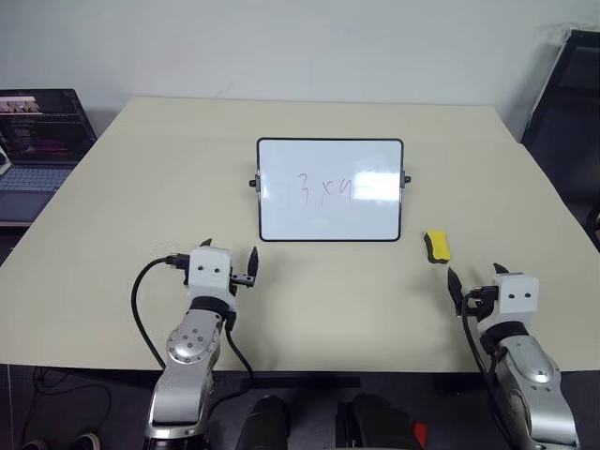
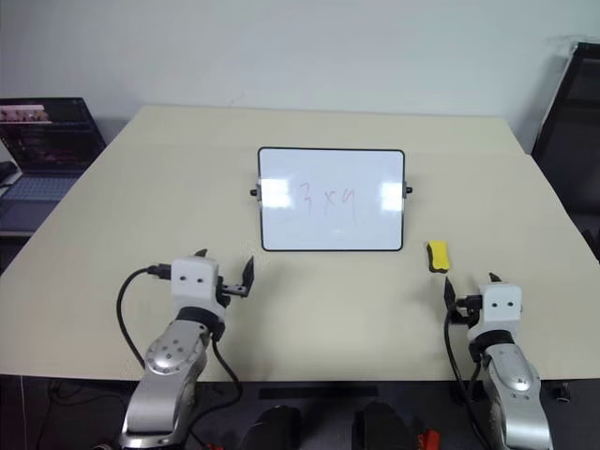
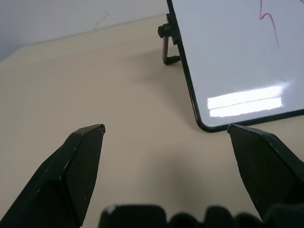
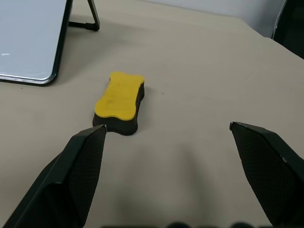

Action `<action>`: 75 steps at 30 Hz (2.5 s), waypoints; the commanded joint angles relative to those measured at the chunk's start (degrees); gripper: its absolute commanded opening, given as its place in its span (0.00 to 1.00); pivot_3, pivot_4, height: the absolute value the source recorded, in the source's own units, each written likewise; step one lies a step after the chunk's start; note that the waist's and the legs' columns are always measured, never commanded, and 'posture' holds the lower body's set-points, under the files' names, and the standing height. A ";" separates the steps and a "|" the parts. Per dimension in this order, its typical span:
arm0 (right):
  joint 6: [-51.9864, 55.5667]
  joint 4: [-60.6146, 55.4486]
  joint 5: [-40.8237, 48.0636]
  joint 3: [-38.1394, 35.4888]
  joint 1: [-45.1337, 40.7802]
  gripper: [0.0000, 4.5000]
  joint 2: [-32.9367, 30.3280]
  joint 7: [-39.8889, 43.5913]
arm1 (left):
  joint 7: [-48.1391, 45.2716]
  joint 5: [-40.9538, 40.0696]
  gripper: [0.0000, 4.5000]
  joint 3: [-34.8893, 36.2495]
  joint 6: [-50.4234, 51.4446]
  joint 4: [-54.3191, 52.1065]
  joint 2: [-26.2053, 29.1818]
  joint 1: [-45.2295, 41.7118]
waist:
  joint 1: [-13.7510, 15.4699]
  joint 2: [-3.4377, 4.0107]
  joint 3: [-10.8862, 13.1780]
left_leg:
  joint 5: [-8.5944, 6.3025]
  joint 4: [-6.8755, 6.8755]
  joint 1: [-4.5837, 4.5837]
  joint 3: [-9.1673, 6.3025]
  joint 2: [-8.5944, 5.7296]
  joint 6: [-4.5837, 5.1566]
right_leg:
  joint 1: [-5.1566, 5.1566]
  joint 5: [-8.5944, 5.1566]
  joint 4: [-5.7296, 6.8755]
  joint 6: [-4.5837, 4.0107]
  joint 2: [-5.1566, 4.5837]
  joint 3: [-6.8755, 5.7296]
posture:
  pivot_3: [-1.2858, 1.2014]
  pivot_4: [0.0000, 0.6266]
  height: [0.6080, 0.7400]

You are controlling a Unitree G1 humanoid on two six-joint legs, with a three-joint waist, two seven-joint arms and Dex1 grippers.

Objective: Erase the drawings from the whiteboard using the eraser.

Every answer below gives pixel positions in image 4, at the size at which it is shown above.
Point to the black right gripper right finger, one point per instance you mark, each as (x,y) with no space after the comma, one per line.
(268,171)

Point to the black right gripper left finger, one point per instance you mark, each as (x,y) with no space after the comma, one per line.
(71,175)

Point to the yellow and black eraser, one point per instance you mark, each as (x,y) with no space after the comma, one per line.
(118,99)

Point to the black chair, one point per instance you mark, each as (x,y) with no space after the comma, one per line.
(291,28)

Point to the black whiteboard stand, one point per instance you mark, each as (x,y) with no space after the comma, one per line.
(91,22)

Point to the black-framed whiteboard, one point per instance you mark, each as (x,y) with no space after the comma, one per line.
(26,40)

